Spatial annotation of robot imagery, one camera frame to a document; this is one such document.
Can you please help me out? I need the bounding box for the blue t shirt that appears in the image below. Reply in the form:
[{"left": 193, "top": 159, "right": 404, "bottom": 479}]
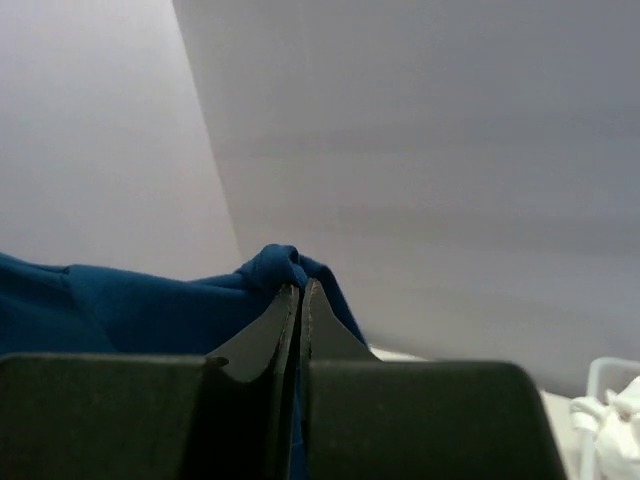
[{"left": 1, "top": 245, "right": 367, "bottom": 479}]

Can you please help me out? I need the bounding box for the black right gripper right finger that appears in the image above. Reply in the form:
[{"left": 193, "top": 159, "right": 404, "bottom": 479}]
[{"left": 300, "top": 281, "right": 566, "bottom": 479}]

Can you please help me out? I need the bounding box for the white printed t shirt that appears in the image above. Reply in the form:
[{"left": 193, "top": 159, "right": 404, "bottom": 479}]
[{"left": 569, "top": 377, "right": 639, "bottom": 480}]

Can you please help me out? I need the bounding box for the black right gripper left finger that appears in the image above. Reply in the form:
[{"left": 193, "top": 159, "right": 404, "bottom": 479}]
[{"left": 1, "top": 287, "right": 299, "bottom": 479}]

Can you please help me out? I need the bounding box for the white plastic basket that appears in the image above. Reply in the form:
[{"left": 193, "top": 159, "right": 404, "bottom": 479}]
[{"left": 582, "top": 355, "right": 640, "bottom": 480}]

